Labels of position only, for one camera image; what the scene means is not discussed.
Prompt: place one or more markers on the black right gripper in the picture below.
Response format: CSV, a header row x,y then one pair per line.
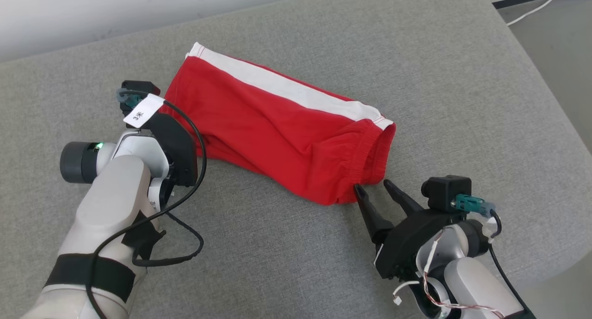
x,y
411,240

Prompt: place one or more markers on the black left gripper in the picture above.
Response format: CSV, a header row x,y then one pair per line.
x,y
178,148

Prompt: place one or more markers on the red shorts with white stripe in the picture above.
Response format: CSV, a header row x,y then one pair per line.
x,y
277,125

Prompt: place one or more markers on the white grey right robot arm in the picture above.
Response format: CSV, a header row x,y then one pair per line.
x,y
476,282

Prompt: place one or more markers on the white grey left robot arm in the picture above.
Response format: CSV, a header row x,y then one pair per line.
x,y
111,194

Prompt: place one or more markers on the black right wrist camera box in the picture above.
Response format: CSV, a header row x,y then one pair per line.
x,y
444,189

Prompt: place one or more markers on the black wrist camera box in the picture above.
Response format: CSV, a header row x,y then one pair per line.
x,y
138,86
444,189

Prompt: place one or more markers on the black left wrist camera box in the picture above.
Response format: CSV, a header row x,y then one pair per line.
x,y
138,86

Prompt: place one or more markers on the teal left camera connector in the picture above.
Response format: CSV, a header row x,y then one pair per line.
x,y
126,96

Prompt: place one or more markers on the teal camera connector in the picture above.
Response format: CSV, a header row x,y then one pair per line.
x,y
126,96
471,204

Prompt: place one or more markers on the teal right camera connector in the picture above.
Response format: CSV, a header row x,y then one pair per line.
x,y
471,204

